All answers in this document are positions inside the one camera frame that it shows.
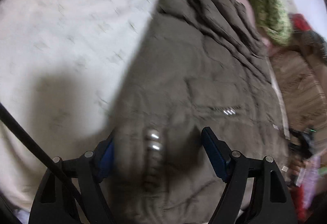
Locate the beige striped pillow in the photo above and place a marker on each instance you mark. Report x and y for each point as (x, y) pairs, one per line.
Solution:
(301, 76)

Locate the red cloth item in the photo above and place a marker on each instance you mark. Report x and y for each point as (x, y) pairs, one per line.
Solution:
(299, 24)

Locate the white leaf print duvet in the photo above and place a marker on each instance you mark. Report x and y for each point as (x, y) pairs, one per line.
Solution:
(62, 64)

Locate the olive quilted puffer jacket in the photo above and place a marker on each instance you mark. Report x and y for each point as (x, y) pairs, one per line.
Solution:
(202, 64)

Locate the green white patterned blanket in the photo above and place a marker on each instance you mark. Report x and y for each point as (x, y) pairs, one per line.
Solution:
(272, 17)

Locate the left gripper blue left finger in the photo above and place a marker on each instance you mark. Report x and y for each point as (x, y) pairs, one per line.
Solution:
(100, 161)

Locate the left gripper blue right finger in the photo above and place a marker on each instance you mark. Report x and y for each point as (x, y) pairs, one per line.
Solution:
(225, 162)

